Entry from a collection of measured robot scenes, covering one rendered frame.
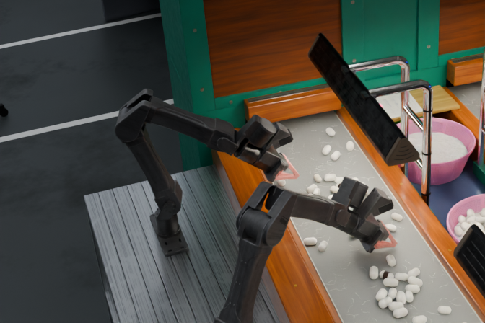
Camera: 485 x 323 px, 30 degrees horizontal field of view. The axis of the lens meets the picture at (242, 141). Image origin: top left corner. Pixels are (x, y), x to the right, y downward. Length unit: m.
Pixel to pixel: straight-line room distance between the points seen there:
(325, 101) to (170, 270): 0.76
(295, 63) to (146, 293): 0.89
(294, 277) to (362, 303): 0.18
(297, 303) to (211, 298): 0.28
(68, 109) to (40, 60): 0.69
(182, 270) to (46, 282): 1.24
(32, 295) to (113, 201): 0.91
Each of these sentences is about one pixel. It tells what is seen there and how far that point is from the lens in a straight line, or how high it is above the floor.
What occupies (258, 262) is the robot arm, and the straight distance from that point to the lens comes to 1.98.
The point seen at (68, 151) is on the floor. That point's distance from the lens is 4.40.
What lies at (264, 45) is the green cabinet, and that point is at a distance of 2.77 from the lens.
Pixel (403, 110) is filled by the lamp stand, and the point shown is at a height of 0.96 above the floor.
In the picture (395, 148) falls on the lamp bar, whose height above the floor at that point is 1.09.
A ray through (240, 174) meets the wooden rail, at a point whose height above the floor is 0.77.
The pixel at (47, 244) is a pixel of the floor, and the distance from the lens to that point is 3.81.
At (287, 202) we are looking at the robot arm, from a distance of 1.95.
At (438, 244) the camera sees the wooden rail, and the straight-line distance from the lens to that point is 2.34.
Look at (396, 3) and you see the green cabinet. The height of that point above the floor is 1.08.
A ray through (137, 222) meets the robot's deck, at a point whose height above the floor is 0.67.
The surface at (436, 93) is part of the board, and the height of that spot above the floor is 0.78.
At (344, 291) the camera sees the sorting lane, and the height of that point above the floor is 0.74.
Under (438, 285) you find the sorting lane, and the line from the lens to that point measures 2.26.
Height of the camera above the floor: 2.20
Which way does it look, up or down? 31 degrees down
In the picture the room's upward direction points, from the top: 6 degrees counter-clockwise
